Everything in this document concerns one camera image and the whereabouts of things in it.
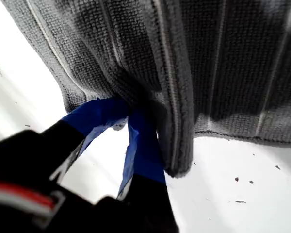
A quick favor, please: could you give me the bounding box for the grey striped towel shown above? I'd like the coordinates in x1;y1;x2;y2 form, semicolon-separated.
1;0;291;179

